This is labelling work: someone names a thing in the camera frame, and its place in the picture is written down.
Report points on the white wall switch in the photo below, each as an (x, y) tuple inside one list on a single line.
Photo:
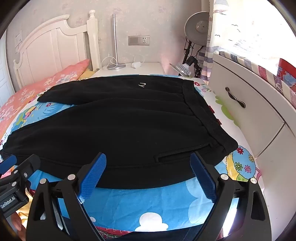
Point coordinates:
[(18, 40)]

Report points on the yellow pillow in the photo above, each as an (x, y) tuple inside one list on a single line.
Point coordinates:
[(87, 74)]

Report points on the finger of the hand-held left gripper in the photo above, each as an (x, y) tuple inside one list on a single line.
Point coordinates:
[(29, 165), (8, 163)]

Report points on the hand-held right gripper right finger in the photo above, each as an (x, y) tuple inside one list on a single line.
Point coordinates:
[(203, 178)]

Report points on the grey round fan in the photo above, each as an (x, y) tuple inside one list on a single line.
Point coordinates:
[(196, 26)]

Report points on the blue cartoon printed bed sheet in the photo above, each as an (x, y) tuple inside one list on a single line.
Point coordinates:
[(150, 204)]

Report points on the grey wall socket panel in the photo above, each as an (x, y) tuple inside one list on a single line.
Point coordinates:
[(139, 40)]

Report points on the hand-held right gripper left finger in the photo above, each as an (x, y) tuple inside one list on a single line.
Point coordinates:
[(92, 178)]

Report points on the white charger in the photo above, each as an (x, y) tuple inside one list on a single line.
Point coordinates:
[(136, 64)]

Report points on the white drawer cabinet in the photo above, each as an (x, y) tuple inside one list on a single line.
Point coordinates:
[(254, 104)]

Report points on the black fan stand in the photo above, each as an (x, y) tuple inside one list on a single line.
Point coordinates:
[(188, 49)]

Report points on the silver pole table lamp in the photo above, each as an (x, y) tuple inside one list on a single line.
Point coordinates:
[(114, 41)]

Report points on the white nightstand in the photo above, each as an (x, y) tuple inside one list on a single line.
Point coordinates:
[(145, 70)]

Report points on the bird printed curtain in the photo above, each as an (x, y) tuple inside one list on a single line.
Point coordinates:
[(242, 34)]

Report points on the black pants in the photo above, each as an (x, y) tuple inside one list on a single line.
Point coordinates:
[(127, 120)]

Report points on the silver clip lamp head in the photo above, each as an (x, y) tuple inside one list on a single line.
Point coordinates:
[(182, 68)]

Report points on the white wooden headboard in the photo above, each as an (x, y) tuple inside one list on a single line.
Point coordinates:
[(50, 46)]

